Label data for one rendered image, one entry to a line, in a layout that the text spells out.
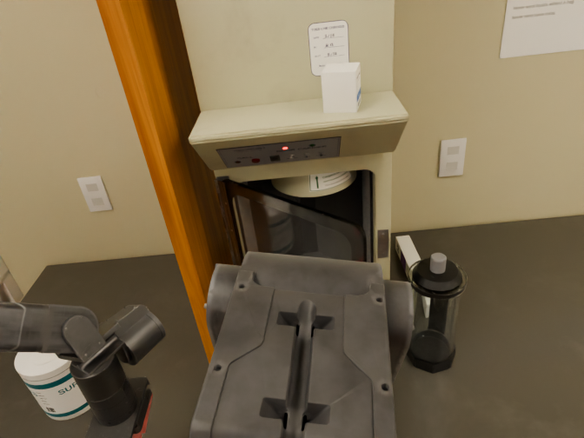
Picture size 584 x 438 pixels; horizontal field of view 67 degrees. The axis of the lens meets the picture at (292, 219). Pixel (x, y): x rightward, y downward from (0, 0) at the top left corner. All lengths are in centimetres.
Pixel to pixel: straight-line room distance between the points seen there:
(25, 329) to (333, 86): 50
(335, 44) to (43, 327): 56
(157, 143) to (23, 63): 69
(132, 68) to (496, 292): 96
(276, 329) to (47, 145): 125
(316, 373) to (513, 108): 122
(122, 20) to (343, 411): 58
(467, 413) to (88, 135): 114
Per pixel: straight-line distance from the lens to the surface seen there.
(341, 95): 67
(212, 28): 74
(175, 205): 76
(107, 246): 154
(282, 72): 75
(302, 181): 85
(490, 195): 146
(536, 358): 110
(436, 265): 87
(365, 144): 73
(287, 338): 20
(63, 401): 107
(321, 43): 74
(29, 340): 61
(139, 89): 69
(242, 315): 21
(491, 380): 104
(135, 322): 68
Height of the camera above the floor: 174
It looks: 33 degrees down
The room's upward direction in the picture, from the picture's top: 7 degrees counter-clockwise
